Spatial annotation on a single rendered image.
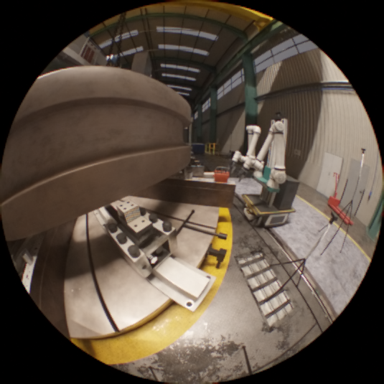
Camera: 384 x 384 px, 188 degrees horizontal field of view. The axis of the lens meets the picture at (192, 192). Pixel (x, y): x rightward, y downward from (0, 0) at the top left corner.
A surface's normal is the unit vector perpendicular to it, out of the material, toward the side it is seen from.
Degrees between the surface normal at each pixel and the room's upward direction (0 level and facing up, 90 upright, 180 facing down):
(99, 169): 90
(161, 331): 0
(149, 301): 0
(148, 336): 0
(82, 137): 90
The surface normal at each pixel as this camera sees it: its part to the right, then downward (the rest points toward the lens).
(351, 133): -0.99, 0.04
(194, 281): 0.03, -0.91
